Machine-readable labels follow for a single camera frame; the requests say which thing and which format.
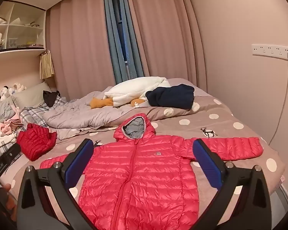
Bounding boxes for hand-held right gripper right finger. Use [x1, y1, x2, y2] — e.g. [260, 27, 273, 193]
[193, 138, 272, 230]

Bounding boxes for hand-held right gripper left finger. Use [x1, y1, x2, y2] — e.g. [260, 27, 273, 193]
[16, 138, 96, 230]

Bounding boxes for red hooded puffer jacket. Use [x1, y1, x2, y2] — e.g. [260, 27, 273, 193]
[40, 113, 264, 230]

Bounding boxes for person's left hand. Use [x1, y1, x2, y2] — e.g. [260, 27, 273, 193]
[0, 183, 17, 221]

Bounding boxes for white cloth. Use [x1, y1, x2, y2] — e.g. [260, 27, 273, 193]
[0, 127, 18, 149]

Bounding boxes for folded red puffer jacket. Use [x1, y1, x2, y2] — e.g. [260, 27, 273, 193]
[16, 123, 57, 161]

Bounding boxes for pink garment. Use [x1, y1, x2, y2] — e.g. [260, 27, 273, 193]
[0, 115, 24, 135]

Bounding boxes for polka dot bed cover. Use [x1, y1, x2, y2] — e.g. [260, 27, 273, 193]
[0, 78, 286, 230]

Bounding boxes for grey lilac jacket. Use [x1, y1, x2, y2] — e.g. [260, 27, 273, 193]
[42, 86, 159, 129]

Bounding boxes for grey garment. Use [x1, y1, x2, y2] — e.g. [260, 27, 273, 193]
[0, 101, 17, 122]

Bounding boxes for plaid pillow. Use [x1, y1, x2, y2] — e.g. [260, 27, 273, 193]
[20, 96, 68, 128]

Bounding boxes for black and white plush toy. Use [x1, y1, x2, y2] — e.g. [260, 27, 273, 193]
[0, 86, 11, 101]

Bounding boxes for grey-green pillow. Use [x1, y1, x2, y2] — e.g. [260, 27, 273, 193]
[12, 81, 52, 109]

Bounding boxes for black garment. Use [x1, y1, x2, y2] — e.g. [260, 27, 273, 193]
[43, 90, 60, 108]

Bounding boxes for navy garment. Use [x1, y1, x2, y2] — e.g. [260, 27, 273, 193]
[146, 84, 195, 109]

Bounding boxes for white and mustard garment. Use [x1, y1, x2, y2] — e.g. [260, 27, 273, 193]
[90, 76, 171, 109]

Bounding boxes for striped hanging cloth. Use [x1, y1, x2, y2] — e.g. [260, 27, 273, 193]
[40, 50, 55, 79]

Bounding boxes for pink curtain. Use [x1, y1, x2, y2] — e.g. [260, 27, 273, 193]
[123, 0, 207, 89]
[49, 0, 116, 101]

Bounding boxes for blue-grey curtain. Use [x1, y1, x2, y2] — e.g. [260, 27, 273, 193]
[103, 0, 144, 82]

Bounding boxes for window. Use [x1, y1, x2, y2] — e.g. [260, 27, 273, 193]
[111, 0, 129, 80]

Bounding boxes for bed frame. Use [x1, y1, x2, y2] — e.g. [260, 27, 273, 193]
[276, 180, 288, 212]

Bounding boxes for white cable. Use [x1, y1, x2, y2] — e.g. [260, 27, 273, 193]
[267, 58, 288, 147]

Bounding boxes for white wall socket strip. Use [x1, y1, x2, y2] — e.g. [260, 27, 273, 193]
[252, 44, 288, 59]

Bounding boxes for white wall shelf unit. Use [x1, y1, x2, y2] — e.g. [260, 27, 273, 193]
[0, 0, 47, 56]

